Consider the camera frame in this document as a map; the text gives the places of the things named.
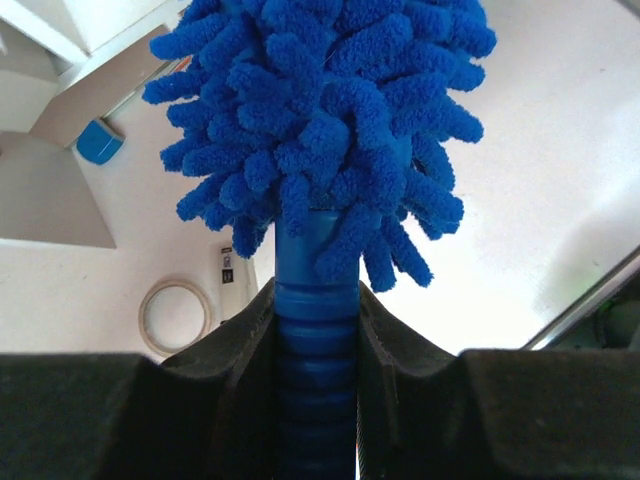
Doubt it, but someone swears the white bookshelf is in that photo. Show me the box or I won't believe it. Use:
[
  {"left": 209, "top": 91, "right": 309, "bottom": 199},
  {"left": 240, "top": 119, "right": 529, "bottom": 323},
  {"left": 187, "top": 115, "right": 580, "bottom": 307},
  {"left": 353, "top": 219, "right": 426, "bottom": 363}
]
[{"left": 1, "top": 0, "right": 190, "bottom": 67}]

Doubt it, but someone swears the metal rail with mounts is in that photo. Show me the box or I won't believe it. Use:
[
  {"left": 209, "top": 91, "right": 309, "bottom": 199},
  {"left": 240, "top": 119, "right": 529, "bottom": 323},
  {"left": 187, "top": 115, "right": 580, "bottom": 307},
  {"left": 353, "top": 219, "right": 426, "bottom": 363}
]
[{"left": 523, "top": 247, "right": 639, "bottom": 350}]

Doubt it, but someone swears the white book support stand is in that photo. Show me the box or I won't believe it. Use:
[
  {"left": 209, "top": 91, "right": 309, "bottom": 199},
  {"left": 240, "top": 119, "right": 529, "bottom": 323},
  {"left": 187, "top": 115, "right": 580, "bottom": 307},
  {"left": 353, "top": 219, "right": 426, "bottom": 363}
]
[{"left": 0, "top": 69, "right": 117, "bottom": 250}]

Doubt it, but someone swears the blue microfiber duster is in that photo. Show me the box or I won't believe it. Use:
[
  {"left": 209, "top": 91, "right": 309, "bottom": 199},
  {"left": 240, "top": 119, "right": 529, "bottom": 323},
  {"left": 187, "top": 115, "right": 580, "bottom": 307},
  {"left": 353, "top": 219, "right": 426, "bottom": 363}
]
[{"left": 143, "top": 1, "right": 497, "bottom": 479}]

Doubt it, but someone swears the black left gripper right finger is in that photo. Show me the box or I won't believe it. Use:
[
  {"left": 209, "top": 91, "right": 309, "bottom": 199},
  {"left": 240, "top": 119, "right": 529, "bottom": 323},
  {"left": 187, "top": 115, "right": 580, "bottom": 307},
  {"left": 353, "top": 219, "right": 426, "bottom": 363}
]
[{"left": 358, "top": 288, "right": 639, "bottom": 479}]

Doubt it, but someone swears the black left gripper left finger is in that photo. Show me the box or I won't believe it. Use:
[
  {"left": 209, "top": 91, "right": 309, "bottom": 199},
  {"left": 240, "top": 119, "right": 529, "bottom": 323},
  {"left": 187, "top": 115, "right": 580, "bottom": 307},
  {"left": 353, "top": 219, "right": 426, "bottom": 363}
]
[{"left": 1, "top": 285, "right": 275, "bottom": 479}]

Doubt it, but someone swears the small blue box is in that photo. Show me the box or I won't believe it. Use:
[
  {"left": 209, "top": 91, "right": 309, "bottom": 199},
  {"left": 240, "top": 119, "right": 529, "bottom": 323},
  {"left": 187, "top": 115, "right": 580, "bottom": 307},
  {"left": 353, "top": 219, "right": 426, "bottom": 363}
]
[{"left": 76, "top": 118, "right": 125, "bottom": 165}]

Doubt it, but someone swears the grey black stapler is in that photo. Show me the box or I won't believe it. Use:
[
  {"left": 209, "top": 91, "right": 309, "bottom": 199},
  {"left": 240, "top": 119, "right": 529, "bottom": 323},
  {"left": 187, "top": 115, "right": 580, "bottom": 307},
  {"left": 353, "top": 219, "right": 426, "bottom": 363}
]
[{"left": 210, "top": 242, "right": 258, "bottom": 325}]

